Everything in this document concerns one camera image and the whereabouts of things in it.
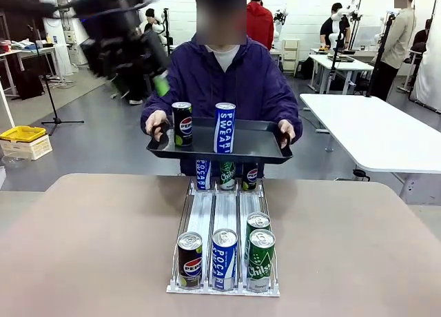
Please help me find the green Chilsung cider can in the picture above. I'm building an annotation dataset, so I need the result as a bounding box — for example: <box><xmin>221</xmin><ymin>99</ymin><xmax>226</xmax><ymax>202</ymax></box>
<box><xmin>247</xmin><ymin>229</ymin><xmax>276</xmax><ymax>293</ymax></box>
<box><xmin>244</xmin><ymin>212</ymin><xmax>271</xmax><ymax>268</ymax></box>
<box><xmin>219</xmin><ymin>161</ymin><xmax>237</xmax><ymax>191</ymax></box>

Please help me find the person's left hand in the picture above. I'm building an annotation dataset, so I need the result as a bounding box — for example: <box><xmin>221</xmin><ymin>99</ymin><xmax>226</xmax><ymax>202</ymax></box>
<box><xmin>277</xmin><ymin>119</ymin><xmax>296</xmax><ymax>147</ymax></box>

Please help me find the black camera stand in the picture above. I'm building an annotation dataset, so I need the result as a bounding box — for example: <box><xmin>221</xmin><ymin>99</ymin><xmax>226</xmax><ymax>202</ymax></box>
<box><xmin>365</xmin><ymin>12</ymin><xmax>397</xmax><ymax>98</ymax></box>

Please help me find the person in red hoodie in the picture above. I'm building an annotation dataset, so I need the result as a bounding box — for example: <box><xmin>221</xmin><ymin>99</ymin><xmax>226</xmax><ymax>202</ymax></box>
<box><xmin>246</xmin><ymin>0</ymin><xmax>275</xmax><ymax>51</ymax></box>

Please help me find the person's right forearm purple sleeve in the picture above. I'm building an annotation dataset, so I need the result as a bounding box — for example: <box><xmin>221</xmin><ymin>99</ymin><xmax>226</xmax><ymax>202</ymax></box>
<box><xmin>140</xmin><ymin>92</ymin><xmax>176</xmax><ymax>125</ymax></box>

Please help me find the blue Pocari Sweat can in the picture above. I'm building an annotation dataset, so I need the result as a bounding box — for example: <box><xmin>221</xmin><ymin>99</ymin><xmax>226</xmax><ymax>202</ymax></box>
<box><xmin>211</xmin><ymin>228</ymin><xmax>238</xmax><ymax>292</ymax></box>
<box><xmin>214</xmin><ymin>102</ymin><xmax>237</xmax><ymax>155</ymax></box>
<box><xmin>195</xmin><ymin>158</ymin><xmax>212</xmax><ymax>190</ymax></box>

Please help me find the white can dispenser rack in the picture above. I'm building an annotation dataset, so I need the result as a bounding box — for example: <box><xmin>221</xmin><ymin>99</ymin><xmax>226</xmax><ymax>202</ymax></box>
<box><xmin>166</xmin><ymin>177</ymin><xmax>280</xmax><ymax>298</ymax></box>

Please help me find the person in beige jacket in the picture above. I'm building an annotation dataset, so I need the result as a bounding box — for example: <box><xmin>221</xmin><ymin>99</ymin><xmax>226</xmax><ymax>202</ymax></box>
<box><xmin>378</xmin><ymin>0</ymin><xmax>418</xmax><ymax>101</ymax></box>

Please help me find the black Robotiq left gripper body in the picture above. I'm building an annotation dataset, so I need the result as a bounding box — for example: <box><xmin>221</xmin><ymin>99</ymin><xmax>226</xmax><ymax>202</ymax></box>
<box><xmin>73</xmin><ymin>0</ymin><xmax>153</xmax><ymax>84</ymax></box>

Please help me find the black bag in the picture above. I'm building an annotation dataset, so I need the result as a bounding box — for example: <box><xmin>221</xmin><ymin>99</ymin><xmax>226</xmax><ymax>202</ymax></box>
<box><xmin>15</xmin><ymin>68</ymin><xmax>45</xmax><ymax>101</ymax></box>

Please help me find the person in purple hoodie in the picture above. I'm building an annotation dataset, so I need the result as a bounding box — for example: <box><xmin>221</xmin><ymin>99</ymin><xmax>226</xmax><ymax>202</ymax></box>
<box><xmin>140</xmin><ymin>0</ymin><xmax>304</xmax><ymax>178</ymax></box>

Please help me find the person in black shirt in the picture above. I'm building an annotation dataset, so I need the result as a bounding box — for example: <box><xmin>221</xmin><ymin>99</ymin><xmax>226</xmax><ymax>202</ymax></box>
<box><xmin>319</xmin><ymin>2</ymin><xmax>351</xmax><ymax>51</ymax></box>

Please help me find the person's right hand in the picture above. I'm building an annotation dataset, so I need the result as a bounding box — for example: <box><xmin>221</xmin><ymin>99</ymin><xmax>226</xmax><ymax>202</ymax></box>
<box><xmin>144</xmin><ymin>110</ymin><xmax>172</xmax><ymax>143</ymax></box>

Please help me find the person's left forearm purple sleeve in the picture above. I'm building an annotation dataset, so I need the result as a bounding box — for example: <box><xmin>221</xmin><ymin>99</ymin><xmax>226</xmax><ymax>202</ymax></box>
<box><xmin>275</xmin><ymin>99</ymin><xmax>304</xmax><ymax>139</ymax></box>

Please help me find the white plastic crate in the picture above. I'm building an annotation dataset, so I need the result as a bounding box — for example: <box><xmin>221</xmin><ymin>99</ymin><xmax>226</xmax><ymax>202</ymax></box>
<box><xmin>0</xmin><ymin>134</ymin><xmax>54</xmax><ymax>161</ymax></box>

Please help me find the white desk with clutter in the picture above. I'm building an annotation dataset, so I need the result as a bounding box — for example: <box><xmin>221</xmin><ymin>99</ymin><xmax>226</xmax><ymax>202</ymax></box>
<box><xmin>0</xmin><ymin>39</ymin><xmax>66</xmax><ymax>98</ymax></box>

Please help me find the white drawer cabinet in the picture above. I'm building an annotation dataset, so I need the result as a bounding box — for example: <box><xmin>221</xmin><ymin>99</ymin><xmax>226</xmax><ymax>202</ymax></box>
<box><xmin>282</xmin><ymin>38</ymin><xmax>301</xmax><ymax>73</ymax></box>

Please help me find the white workshop table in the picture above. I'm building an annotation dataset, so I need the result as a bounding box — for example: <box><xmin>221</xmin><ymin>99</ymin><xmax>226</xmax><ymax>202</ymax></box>
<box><xmin>308</xmin><ymin>53</ymin><xmax>375</xmax><ymax>94</ymax></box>

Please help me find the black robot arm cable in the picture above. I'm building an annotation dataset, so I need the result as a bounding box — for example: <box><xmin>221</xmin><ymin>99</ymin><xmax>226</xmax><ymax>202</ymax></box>
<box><xmin>0</xmin><ymin>0</ymin><xmax>83</xmax><ymax>19</ymax></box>

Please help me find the black tripod stand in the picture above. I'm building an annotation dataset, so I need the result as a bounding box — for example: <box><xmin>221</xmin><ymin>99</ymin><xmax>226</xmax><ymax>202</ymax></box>
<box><xmin>27</xmin><ymin>23</ymin><xmax>85</xmax><ymax>137</ymax></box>

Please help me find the large white table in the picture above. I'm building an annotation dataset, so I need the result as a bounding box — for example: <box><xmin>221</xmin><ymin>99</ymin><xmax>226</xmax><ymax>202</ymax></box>
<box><xmin>298</xmin><ymin>92</ymin><xmax>441</xmax><ymax>205</ymax></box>

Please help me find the black plastic serving tray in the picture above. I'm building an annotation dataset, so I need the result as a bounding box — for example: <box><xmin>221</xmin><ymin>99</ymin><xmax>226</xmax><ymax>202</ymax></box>
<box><xmin>146</xmin><ymin>116</ymin><xmax>294</xmax><ymax>165</ymax></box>

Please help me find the yellow plastic crate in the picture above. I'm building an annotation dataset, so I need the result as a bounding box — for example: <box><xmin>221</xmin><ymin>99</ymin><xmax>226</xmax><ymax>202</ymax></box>
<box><xmin>0</xmin><ymin>125</ymin><xmax>48</xmax><ymax>143</ymax></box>

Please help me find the black Pepsi can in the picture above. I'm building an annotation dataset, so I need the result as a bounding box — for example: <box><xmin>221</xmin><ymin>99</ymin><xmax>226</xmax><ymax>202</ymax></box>
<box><xmin>176</xmin><ymin>231</ymin><xmax>204</xmax><ymax>290</ymax></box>
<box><xmin>242</xmin><ymin>162</ymin><xmax>259</xmax><ymax>192</ymax></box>
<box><xmin>171</xmin><ymin>101</ymin><xmax>193</xmax><ymax>147</ymax></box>

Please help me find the person in plaid shirt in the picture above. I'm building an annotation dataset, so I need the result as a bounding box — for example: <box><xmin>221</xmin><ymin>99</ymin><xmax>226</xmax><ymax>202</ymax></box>
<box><xmin>127</xmin><ymin>85</ymin><xmax>144</xmax><ymax>106</ymax></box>

